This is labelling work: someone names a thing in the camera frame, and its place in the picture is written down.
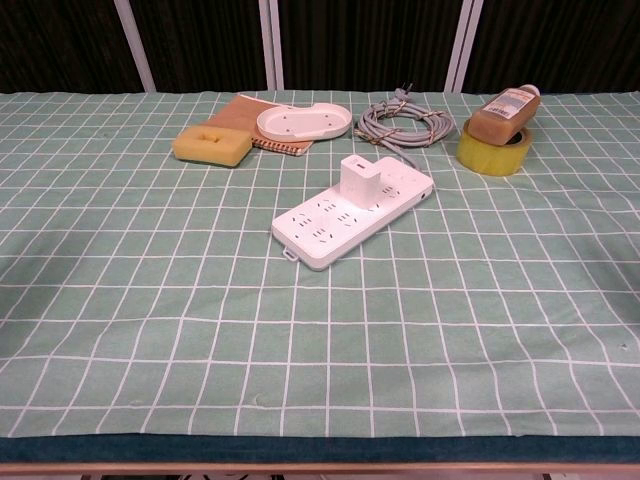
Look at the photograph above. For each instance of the white power strip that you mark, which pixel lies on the white power strip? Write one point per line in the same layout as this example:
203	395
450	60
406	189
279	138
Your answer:
320	235

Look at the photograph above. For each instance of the white plug adapter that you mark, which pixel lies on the white plug adapter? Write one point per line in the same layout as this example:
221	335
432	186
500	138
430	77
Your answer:
357	182

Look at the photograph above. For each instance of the white oval plastic tray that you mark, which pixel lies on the white oval plastic tray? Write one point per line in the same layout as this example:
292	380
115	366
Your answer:
300	122

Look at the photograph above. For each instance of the yellow sponge block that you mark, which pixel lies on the yellow sponge block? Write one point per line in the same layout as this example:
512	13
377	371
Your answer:
235	150

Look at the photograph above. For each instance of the brown spiral notebook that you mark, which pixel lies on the brown spiral notebook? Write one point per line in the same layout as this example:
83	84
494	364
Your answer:
235	112

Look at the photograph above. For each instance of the green checked tablecloth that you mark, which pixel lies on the green checked tablecloth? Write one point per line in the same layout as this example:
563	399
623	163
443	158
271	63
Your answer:
150	300

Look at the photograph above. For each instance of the yellow adhesive tape roll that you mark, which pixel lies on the yellow adhesive tape roll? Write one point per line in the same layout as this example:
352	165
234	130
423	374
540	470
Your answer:
485	157

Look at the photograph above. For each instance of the dark slatted screen panel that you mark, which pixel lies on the dark slatted screen panel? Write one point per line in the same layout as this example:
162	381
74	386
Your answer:
55	45
560	45
205	45
365	45

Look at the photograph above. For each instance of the dark teal table underlay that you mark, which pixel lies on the dark teal table underlay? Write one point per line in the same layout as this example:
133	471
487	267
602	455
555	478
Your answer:
320	449

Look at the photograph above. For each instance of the amber liquid plastic bottle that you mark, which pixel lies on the amber liquid plastic bottle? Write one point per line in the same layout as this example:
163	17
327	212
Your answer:
505	117

